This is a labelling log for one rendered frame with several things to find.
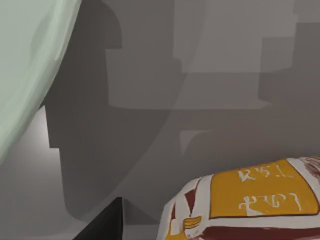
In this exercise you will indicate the white red and yellow bag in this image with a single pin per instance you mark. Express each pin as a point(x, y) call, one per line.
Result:
point(250, 200)

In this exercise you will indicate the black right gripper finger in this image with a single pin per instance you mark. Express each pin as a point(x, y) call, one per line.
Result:
point(107, 222)

